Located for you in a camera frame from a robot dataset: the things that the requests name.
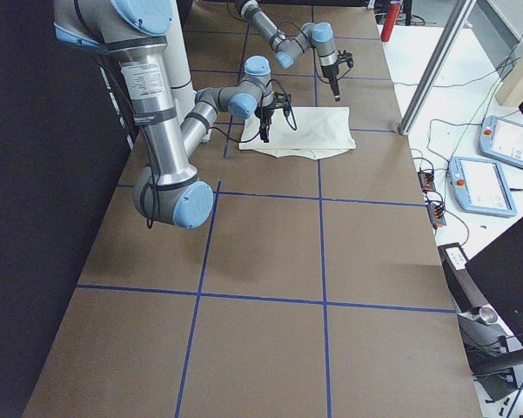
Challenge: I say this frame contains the orange black connector block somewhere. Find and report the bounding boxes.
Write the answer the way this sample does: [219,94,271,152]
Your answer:
[426,201,446,230]
[417,170,436,193]

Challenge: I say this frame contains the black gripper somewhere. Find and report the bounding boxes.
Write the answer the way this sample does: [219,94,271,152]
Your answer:
[321,64,341,102]
[255,102,278,143]

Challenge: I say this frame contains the far orange black connector block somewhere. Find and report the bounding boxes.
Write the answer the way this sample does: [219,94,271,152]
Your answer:
[417,170,436,193]

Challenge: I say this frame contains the aluminium frame post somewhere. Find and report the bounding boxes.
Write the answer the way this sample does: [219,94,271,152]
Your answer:
[398,0,477,136]

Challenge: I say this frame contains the red cylinder bottle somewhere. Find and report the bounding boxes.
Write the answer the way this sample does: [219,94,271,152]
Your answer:
[380,0,402,43]

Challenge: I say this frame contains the teach pendant tablet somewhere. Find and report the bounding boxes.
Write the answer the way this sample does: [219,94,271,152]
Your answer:
[479,116,523,169]
[448,157,517,218]

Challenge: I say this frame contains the near teach pendant tablet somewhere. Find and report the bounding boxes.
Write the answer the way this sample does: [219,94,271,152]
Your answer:
[448,157,517,218]

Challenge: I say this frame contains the silver metal cup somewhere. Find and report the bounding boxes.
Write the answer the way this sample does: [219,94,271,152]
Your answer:
[470,306,499,326]

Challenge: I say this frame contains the black camera cable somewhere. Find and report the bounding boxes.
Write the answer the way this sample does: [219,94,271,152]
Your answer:
[210,91,298,143]

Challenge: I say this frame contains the near orange black connector block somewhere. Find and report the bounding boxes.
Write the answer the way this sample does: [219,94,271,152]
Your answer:
[426,201,446,230]

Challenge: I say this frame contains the white mounting pillar with base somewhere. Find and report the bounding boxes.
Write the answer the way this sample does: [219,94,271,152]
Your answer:
[162,0,196,124]

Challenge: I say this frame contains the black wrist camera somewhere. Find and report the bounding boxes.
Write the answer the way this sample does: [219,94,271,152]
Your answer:
[337,50,354,71]
[271,91,292,118]

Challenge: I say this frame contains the cream long sleeve shirt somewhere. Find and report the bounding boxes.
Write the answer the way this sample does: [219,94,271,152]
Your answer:
[238,107,356,160]

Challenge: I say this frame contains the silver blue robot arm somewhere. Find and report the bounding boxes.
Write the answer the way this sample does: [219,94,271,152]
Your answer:
[233,0,354,102]
[53,1,275,229]

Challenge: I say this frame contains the far teach pendant tablet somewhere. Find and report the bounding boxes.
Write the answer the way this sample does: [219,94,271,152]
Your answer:
[479,116,523,169]

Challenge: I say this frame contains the dark box with white label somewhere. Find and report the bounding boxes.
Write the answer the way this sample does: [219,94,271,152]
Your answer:
[438,243,491,315]

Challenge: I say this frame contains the black monitor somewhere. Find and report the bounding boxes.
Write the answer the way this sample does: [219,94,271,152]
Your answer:
[466,217,523,346]

